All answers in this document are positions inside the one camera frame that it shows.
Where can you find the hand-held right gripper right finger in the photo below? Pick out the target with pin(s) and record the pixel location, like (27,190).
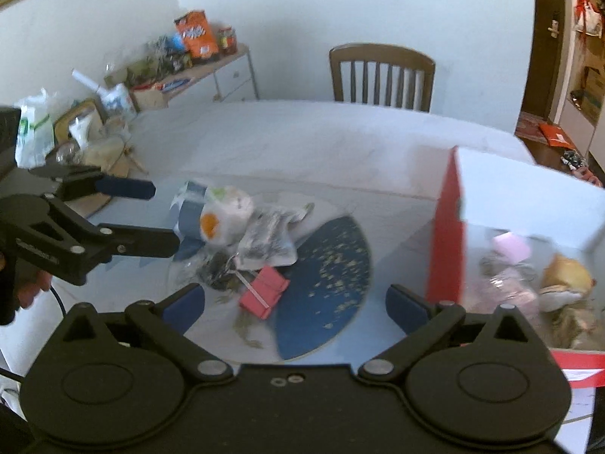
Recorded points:
(406,310)

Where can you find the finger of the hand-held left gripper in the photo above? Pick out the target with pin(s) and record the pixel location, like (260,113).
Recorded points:
(127,188)
(142,242)

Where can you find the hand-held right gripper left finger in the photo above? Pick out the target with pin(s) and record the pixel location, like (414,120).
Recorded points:
(182,307)

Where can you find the red cardboard box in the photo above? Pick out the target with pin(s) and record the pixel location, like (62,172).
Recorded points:
(446,246)

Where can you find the small red packet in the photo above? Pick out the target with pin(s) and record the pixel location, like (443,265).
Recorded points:
(262,291)

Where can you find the white blue orange snack pack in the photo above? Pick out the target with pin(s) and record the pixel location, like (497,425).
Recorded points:
(227,208)

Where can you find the silver foil snack packet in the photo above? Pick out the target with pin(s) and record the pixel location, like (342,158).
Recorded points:
(508,288)

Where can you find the light pink pouch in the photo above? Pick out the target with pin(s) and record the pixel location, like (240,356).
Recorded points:
(511,248)

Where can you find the white marble desktop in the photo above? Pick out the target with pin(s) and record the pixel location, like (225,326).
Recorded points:
(307,151)

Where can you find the person's left hand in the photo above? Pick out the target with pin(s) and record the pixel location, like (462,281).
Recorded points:
(30,291)

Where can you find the gold spoon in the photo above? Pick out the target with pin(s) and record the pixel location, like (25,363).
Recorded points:
(136,161)

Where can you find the glass bowl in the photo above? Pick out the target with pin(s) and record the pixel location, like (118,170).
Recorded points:
(106,153)

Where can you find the small dark pouch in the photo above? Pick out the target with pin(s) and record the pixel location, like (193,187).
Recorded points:
(217,269)

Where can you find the white and green plastic bag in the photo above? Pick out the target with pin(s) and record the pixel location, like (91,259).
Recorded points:
(33,127)

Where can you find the clear plastic bag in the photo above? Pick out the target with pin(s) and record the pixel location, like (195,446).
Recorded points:
(269,241)

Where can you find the white side cabinet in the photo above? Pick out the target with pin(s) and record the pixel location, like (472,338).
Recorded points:
(231,78)

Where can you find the blue snack bag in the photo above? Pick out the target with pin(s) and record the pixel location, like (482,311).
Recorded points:
(170,42)

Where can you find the orange snack bag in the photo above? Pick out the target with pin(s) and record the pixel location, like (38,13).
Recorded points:
(197,35)

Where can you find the red jar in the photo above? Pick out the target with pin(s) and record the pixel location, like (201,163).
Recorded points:
(227,40)

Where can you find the orange parcel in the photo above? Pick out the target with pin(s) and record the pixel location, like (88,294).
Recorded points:
(557,135)

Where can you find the brown wooden chair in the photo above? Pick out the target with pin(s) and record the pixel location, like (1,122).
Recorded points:
(378,56)

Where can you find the dark brown door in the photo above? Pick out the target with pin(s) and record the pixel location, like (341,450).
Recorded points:
(543,80)

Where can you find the stacked cardboard boxes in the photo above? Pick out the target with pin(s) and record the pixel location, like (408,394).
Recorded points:
(593,92)

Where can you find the red and white plastic bag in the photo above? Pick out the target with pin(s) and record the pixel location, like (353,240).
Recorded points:
(590,16)

